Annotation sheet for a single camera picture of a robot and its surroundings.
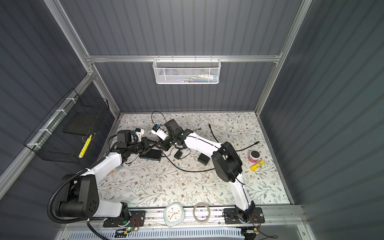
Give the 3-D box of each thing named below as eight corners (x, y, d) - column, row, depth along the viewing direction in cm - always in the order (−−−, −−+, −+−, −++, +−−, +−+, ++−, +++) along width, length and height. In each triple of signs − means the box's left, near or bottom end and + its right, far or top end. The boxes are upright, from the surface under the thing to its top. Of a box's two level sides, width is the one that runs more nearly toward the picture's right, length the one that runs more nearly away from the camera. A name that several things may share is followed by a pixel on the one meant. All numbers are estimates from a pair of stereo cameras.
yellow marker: (252, 171, 91) (253, 170, 89) (249, 168, 93) (250, 166, 91) (264, 163, 94) (265, 162, 92) (260, 160, 96) (261, 158, 94)
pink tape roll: (249, 163, 95) (252, 158, 90) (247, 155, 99) (249, 150, 94) (257, 163, 95) (261, 158, 90) (255, 155, 99) (258, 150, 94)
